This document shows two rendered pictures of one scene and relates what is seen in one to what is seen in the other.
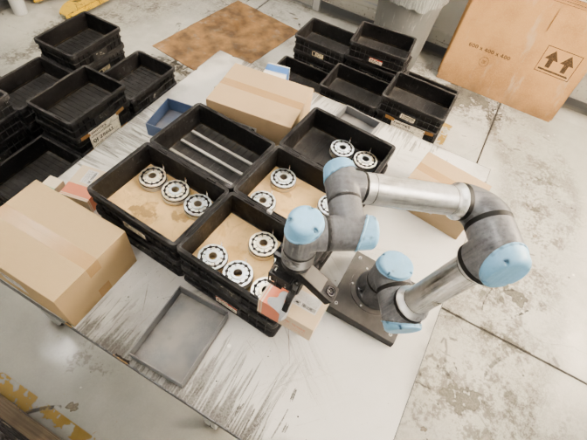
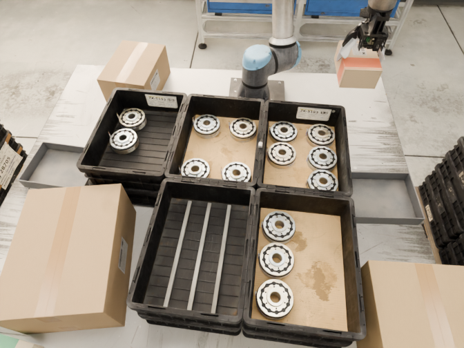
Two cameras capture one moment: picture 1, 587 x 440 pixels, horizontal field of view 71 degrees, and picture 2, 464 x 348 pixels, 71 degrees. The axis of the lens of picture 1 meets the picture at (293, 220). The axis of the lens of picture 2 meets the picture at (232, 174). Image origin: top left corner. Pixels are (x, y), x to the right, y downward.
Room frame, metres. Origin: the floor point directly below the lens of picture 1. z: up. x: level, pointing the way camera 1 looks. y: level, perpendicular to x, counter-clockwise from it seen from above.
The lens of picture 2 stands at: (1.14, 0.75, 1.80)
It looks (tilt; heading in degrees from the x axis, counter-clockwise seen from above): 55 degrees down; 255
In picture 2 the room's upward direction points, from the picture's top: 1 degrees counter-clockwise
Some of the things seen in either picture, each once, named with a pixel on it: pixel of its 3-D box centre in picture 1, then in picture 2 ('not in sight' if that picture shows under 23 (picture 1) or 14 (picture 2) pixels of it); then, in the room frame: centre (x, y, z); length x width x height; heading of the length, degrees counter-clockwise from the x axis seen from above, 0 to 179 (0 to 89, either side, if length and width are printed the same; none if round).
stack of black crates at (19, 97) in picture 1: (41, 105); not in sight; (1.77, 1.62, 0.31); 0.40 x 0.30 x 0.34; 160
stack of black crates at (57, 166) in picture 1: (39, 182); not in sight; (1.26, 1.38, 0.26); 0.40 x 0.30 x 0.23; 160
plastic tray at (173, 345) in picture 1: (181, 333); (378, 197); (0.45, 0.30, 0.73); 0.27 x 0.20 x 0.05; 162
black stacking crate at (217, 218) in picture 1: (252, 256); (301, 153); (0.71, 0.12, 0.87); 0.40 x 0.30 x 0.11; 66
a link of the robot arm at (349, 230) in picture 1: (348, 226); not in sight; (0.52, -0.12, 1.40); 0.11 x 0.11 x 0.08; 14
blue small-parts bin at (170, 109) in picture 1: (172, 120); not in sight; (1.42, 0.64, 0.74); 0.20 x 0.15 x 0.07; 170
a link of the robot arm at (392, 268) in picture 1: (390, 272); (257, 64); (0.72, -0.35, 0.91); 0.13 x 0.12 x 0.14; 14
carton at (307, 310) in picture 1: (294, 302); (356, 63); (0.47, -0.05, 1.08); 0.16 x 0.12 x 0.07; 70
